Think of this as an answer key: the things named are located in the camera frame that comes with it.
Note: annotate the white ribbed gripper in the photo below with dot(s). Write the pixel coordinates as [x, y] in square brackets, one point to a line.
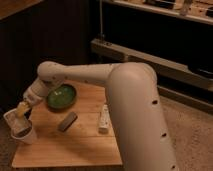
[32, 99]

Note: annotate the white remote control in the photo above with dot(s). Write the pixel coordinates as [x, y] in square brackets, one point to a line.
[104, 120]

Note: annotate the thin metal pole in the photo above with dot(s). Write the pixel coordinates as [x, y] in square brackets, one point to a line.
[101, 21]

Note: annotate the green ceramic bowl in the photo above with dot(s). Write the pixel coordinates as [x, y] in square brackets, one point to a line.
[62, 97]

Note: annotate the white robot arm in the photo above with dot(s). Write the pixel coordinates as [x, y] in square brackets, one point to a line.
[134, 106]

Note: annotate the grey metal shelf frame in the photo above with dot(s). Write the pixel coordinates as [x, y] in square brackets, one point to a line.
[180, 51]

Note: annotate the dark grey rectangular block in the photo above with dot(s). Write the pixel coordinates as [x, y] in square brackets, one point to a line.
[67, 121]

